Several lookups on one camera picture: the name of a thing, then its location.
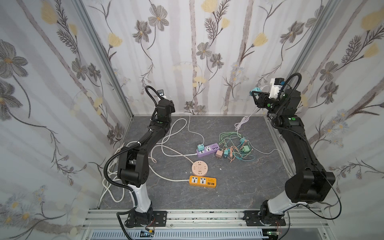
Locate aluminium front rail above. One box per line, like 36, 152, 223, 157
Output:
81, 208, 330, 230

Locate teal charger with white cable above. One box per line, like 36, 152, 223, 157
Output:
197, 144, 205, 152

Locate orange power strip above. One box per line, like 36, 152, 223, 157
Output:
189, 176, 217, 188

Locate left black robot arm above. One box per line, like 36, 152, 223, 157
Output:
104, 86, 175, 230

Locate pink round power socket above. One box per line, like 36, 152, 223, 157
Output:
192, 161, 208, 177

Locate white orange strip cord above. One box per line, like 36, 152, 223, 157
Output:
98, 140, 191, 204

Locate purple power strip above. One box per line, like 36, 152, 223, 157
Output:
197, 143, 220, 158

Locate white purple strip cord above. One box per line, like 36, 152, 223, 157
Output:
149, 116, 206, 157

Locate green charger cube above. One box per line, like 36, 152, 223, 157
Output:
241, 145, 251, 154

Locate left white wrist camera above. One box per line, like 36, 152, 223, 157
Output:
157, 90, 165, 98

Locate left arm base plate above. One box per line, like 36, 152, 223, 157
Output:
124, 211, 168, 228

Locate white vented cable duct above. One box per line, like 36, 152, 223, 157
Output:
89, 229, 269, 240

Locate pink charger adapter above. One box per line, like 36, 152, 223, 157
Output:
215, 150, 224, 159

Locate pink multi-head cable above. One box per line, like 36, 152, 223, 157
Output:
223, 146, 250, 163

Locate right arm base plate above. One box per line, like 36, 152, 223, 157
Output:
243, 210, 287, 227

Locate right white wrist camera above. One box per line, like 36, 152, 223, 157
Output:
269, 78, 285, 99

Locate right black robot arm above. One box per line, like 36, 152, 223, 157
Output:
250, 73, 336, 225

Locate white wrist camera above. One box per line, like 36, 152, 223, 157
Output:
269, 78, 285, 99
157, 90, 165, 98

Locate teal cable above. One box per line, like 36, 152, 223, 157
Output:
223, 136, 256, 162

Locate white long thin cable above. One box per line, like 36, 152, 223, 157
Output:
248, 140, 293, 178

